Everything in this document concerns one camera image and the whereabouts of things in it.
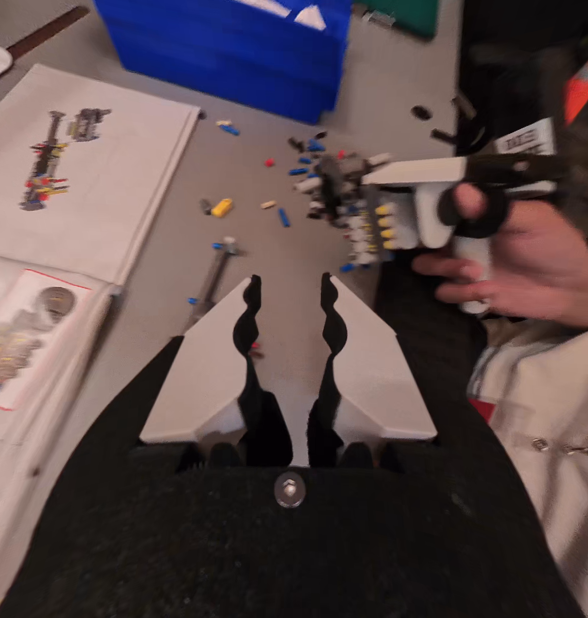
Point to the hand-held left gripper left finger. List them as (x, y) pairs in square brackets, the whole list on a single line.
[(192, 386)]

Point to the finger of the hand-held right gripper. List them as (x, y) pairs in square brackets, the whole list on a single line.
[(419, 170)]

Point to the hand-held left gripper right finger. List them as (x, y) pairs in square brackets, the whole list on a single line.
[(385, 386)]

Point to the brick-built engine block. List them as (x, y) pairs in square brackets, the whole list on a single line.
[(371, 231)]

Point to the brick-built car chassis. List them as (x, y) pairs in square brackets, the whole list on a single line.
[(332, 183)]

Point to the grey toy beam with pins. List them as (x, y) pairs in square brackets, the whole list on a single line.
[(216, 275)]

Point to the person's right hand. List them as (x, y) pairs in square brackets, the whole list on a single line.
[(545, 260)]

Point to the black toy piece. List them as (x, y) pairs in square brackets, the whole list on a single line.
[(421, 112), (441, 135)]

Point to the black perforated pad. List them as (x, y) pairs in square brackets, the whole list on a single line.
[(419, 328)]

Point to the red connector pin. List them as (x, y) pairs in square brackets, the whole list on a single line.
[(255, 347)]

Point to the orange traffic cone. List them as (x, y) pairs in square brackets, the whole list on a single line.
[(584, 82)]

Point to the black connector pin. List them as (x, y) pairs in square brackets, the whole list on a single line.
[(295, 144)]

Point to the dark green mat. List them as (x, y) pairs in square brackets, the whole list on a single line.
[(410, 17)]

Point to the grey toy connector piece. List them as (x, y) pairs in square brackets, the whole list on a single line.
[(206, 206)]

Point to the yellow toy liftarm piece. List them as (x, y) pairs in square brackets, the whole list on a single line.
[(222, 207)]

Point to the crumpled white paper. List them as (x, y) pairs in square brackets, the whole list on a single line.
[(308, 17)]

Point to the blue plastic bin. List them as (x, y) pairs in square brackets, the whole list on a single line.
[(226, 62)]

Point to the building instruction booklet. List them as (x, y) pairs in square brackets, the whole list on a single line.
[(105, 169)]

